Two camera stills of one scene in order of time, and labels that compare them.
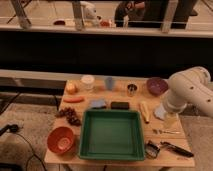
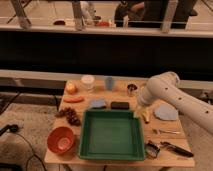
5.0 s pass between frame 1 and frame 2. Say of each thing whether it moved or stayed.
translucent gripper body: moved
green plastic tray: stayed
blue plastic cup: stayed
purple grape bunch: stayed
